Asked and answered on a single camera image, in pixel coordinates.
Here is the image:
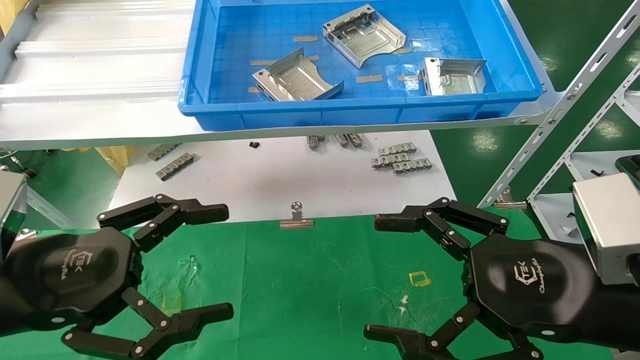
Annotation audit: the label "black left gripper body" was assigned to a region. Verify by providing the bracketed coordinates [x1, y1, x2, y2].
[0, 227, 146, 335]

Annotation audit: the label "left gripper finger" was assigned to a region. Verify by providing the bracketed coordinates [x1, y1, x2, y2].
[61, 286, 235, 360]
[96, 193, 230, 253]

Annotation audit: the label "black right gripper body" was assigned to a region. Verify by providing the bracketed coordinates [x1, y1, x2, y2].
[465, 235, 640, 346]

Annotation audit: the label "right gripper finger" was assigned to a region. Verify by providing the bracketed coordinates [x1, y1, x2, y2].
[363, 301, 545, 360]
[373, 197, 511, 262]

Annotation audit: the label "silver sheet metal bracket part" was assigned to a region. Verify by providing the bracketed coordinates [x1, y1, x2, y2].
[421, 57, 488, 97]
[252, 47, 345, 102]
[322, 4, 407, 69]

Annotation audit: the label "white metal shelf board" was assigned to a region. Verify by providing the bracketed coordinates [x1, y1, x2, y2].
[530, 150, 640, 243]

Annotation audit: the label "silver binder clip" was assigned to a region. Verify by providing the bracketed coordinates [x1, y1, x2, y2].
[493, 186, 528, 210]
[279, 201, 315, 230]

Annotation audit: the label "green cloth mat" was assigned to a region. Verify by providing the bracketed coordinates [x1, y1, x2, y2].
[0, 207, 616, 360]

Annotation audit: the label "blue plastic tray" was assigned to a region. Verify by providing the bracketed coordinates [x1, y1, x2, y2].
[178, 0, 546, 132]

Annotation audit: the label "dark green-edged device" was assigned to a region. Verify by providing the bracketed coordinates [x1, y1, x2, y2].
[615, 154, 640, 190]

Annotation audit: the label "white corrugated shelf plate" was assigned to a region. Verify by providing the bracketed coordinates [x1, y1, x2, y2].
[0, 0, 566, 151]

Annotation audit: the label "tan cardboard sheet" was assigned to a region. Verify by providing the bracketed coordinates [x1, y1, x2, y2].
[0, 0, 31, 36]

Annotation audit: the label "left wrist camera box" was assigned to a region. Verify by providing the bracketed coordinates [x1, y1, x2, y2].
[0, 170, 29, 261]

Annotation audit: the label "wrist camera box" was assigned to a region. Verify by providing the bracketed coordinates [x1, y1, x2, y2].
[571, 172, 640, 286]
[0, 170, 29, 261]

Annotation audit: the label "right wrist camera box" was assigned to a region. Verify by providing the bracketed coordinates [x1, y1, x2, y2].
[571, 172, 640, 286]

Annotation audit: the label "white slotted shelf post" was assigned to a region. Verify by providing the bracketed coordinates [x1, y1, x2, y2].
[477, 0, 640, 209]
[527, 65, 640, 201]

